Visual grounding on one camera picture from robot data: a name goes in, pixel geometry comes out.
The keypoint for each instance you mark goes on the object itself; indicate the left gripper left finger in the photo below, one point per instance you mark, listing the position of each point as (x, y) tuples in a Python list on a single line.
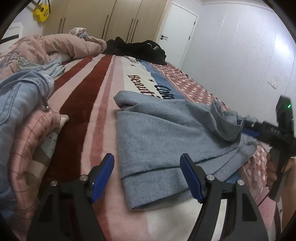
[(65, 210)]

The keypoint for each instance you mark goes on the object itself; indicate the light teal garment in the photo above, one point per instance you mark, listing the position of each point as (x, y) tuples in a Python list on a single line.
[(54, 68)]

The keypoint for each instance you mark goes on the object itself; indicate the pink quilt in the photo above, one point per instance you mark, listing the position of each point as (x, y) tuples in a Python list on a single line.
[(40, 50)]

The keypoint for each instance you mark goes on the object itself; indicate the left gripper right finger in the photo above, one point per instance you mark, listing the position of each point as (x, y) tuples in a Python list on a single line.
[(231, 202)]

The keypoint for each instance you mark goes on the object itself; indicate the white door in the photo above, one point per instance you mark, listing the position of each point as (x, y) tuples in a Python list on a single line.
[(175, 35)]

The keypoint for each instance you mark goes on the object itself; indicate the white air conditioner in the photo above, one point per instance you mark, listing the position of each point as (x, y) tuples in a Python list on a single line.
[(12, 34)]

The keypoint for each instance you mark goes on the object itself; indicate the blue denim garment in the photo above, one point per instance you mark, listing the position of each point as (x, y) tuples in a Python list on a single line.
[(20, 94)]

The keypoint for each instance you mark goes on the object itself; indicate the right hand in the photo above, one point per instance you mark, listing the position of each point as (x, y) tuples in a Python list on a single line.
[(271, 169)]

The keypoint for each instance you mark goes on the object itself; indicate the black clothes pile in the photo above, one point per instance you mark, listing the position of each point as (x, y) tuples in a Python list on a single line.
[(148, 50)]

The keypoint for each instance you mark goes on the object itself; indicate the pink plaid garment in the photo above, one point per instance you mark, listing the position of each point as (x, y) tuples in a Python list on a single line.
[(34, 144)]

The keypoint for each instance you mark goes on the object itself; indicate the yellow ukulele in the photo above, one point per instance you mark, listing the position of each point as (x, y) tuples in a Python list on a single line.
[(41, 11)]

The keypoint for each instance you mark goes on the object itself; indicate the striped dotted bed blanket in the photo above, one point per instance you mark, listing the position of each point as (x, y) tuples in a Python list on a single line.
[(85, 93)]

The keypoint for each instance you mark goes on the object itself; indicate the grey-blue pants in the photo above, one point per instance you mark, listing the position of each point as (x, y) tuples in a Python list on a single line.
[(152, 135)]

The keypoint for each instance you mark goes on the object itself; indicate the beige wardrobe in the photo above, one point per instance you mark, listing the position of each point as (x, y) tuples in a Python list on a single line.
[(133, 21)]

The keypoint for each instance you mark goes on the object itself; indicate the wall switch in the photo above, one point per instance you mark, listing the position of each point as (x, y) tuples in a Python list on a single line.
[(273, 83)]

